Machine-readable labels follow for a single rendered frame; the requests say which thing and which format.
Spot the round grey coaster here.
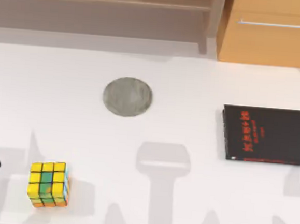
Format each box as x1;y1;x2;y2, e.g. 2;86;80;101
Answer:
101;75;155;120

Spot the open wooden shelf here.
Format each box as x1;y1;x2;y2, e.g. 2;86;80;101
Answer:
0;0;227;56

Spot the black book with red print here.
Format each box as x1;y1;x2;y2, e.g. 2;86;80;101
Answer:
218;104;300;166

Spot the colourful puzzle cube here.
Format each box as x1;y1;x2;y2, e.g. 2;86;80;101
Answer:
25;159;73;211

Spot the wooden cupboard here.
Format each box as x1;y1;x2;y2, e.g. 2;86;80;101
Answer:
214;0;300;69

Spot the long metal handle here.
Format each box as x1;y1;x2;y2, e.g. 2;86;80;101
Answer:
237;19;300;29

